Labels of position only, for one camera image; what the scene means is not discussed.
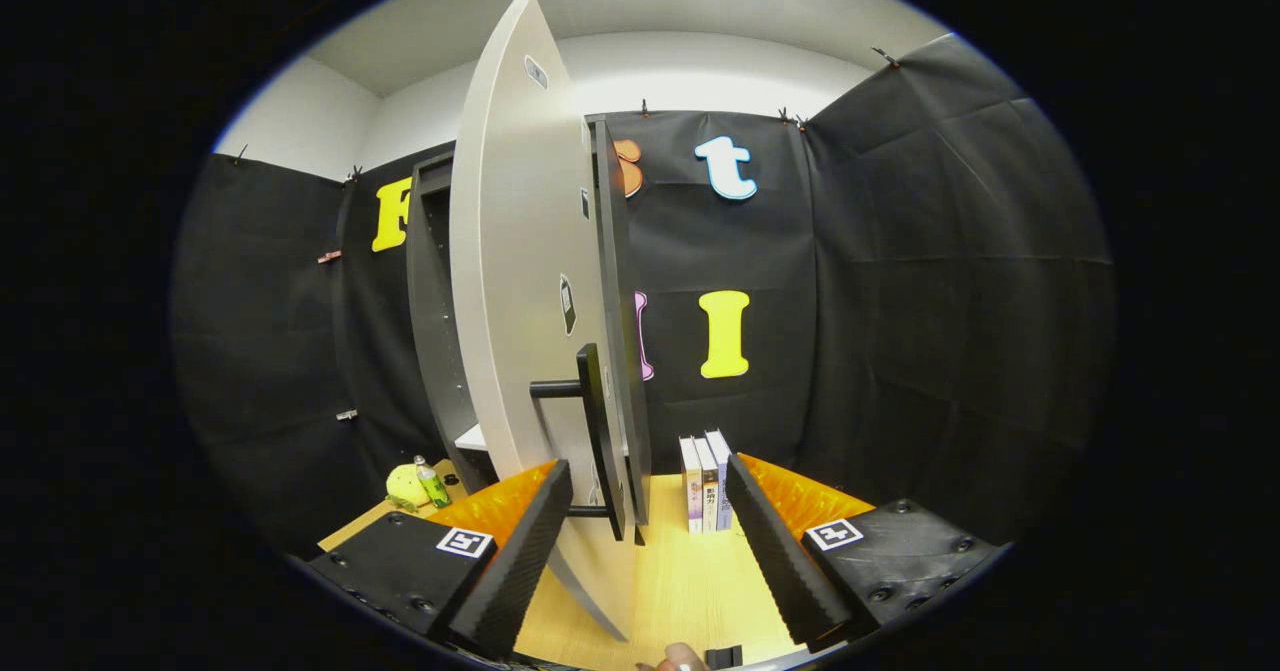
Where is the green label drink bottle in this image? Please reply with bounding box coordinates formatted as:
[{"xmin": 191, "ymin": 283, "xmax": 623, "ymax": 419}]
[{"xmin": 414, "ymin": 455, "xmax": 452, "ymax": 509}]

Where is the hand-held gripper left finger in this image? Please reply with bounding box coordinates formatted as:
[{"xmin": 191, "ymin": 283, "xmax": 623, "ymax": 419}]
[{"xmin": 305, "ymin": 459, "xmax": 574, "ymax": 660}]

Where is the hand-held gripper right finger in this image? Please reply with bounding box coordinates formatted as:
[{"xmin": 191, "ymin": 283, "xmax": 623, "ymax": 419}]
[{"xmin": 724, "ymin": 453, "xmax": 1006, "ymax": 652}]

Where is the black backdrop cloth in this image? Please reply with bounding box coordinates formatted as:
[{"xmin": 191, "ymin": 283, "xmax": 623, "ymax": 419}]
[{"xmin": 170, "ymin": 33, "xmax": 1116, "ymax": 557}]

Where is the grey shoe cabinet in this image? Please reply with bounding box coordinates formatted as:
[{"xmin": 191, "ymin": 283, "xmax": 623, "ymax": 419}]
[{"xmin": 405, "ymin": 116, "xmax": 653, "ymax": 547}]

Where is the yellow pineapple plush toy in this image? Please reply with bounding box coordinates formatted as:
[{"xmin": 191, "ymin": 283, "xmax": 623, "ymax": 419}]
[{"xmin": 386, "ymin": 463, "xmax": 433, "ymax": 513}]

